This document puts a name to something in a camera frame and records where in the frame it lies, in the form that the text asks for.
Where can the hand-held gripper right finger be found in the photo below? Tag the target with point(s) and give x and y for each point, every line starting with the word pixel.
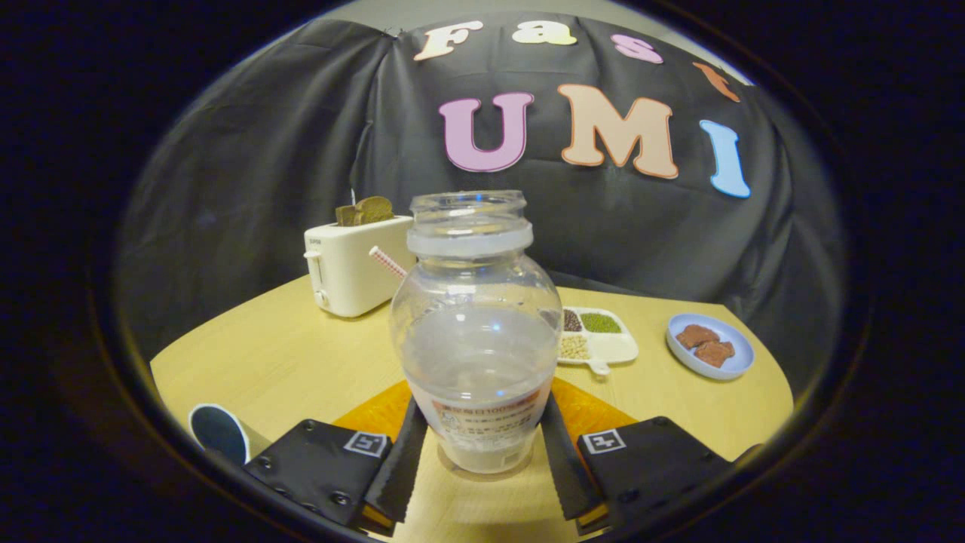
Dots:
pixel 569 475

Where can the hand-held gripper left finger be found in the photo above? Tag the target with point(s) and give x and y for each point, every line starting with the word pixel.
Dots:
pixel 396 475

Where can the clear plastic juice bottle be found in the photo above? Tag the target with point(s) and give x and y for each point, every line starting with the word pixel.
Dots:
pixel 475 339

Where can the pale green cup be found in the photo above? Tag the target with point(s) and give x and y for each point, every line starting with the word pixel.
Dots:
pixel 219 434

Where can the white divided bean dish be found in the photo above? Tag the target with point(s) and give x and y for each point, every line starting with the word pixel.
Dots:
pixel 611 347

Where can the wooden table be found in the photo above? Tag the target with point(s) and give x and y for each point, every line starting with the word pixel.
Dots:
pixel 301 362

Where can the brown cookie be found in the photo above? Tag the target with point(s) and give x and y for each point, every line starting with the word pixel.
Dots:
pixel 697 335
pixel 715 353

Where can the blue plate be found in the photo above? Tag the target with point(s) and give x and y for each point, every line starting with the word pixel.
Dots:
pixel 742 354

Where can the white toaster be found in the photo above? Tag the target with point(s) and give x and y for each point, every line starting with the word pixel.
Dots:
pixel 354 264

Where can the brown toast slice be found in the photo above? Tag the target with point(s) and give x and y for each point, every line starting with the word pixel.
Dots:
pixel 366 211

